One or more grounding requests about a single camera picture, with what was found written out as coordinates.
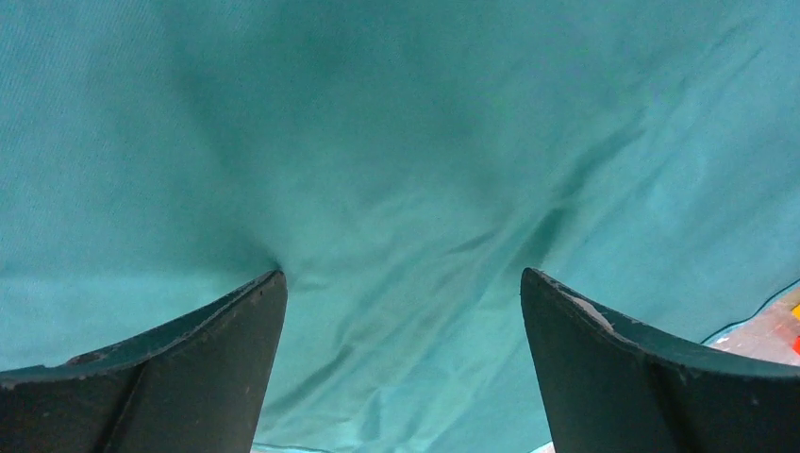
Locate teal cloth napkin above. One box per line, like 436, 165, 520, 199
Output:
1, 1, 799, 452

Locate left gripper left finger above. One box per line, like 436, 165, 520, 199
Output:
1, 271, 288, 453

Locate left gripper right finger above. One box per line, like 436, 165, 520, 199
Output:
520, 269, 799, 453

